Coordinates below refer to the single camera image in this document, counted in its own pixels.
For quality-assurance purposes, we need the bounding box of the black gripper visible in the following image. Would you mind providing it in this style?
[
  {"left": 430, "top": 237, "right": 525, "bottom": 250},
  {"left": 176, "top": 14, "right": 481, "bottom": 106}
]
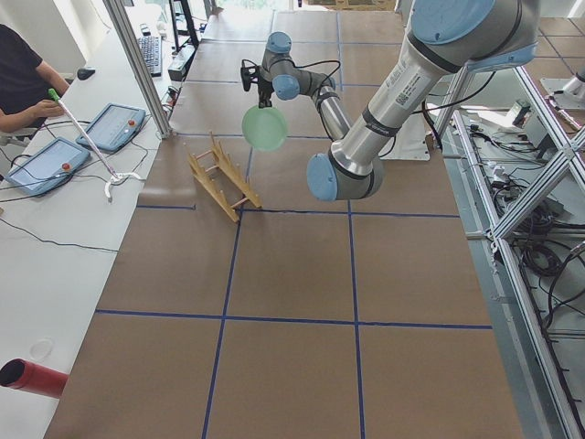
[{"left": 257, "top": 76, "right": 273, "bottom": 108}]

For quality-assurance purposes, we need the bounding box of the light green plate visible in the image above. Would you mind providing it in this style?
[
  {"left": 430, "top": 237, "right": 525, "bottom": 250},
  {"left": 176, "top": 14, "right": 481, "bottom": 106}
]
[{"left": 241, "top": 106, "right": 288, "bottom": 151}]

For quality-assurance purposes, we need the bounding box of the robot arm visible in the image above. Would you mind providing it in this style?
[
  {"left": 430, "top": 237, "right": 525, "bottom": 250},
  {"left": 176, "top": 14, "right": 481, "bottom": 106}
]
[{"left": 240, "top": 1, "right": 541, "bottom": 201}]

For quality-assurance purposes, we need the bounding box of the wooden dish rack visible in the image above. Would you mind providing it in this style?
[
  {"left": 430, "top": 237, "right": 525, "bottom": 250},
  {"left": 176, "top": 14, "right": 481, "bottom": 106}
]
[{"left": 187, "top": 132, "right": 262, "bottom": 222}]

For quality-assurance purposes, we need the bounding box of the black keyboard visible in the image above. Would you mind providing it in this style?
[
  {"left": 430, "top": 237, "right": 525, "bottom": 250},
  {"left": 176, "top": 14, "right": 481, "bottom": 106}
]
[{"left": 137, "top": 35, "right": 163, "bottom": 77}]

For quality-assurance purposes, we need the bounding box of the far blue teach pendant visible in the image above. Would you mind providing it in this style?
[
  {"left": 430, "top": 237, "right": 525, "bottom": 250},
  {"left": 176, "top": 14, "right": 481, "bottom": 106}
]
[{"left": 84, "top": 103, "right": 146, "bottom": 153}]

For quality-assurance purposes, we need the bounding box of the blue teach pendant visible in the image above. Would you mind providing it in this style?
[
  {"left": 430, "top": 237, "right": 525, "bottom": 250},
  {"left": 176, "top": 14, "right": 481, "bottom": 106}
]
[
  {"left": 84, "top": 103, "right": 146, "bottom": 153},
  {"left": 5, "top": 137, "right": 90, "bottom": 197}
]

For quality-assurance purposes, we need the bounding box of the white reacher grabber stick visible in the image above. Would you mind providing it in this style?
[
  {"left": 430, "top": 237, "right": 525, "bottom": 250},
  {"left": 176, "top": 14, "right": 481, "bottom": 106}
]
[{"left": 48, "top": 88, "right": 144, "bottom": 202}]

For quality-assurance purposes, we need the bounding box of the black computer mouse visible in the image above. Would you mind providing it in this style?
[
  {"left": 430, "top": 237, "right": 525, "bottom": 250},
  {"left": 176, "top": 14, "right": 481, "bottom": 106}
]
[{"left": 76, "top": 67, "right": 96, "bottom": 80}]

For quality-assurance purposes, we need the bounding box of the brown paper table cover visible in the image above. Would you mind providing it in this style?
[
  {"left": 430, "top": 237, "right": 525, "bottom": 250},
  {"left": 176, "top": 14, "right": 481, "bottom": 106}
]
[{"left": 47, "top": 12, "right": 523, "bottom": 438}]

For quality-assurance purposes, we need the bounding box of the near blue teach pendant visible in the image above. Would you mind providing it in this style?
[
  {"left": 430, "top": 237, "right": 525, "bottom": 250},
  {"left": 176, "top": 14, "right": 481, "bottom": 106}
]
[{"left": 5, "top": 137, "right": 90, "bottom": 197}]

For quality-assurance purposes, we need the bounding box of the seated person black shirt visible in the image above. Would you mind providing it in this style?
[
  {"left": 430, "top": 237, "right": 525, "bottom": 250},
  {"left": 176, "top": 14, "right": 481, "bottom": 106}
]
[{"left": 1, "top": 25, "right": 69, "bottom": 133}]

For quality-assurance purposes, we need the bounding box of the red cylinder tube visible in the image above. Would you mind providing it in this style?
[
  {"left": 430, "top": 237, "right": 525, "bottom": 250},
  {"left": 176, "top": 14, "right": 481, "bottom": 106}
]
[{"left": 1, "top": 359, "right": 69, "bottom": 399}]

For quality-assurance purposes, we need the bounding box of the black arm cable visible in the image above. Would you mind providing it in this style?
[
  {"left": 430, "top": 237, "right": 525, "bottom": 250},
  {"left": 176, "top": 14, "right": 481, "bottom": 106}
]
[{"left": 292, "top": 59, "right": 344, "bottom": 92}]

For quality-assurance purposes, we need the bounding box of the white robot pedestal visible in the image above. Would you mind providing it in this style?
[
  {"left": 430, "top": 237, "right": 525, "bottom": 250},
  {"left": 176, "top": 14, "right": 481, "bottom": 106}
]
[{"left": 378, "top": 114, "right": 430, "bottom": 161}]

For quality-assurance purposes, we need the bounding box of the aluminium frame post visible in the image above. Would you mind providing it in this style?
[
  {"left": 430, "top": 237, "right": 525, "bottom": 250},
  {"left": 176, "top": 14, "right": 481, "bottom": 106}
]
[{"left": 103, "top": 0, "right": 172, "bottom": 139}]

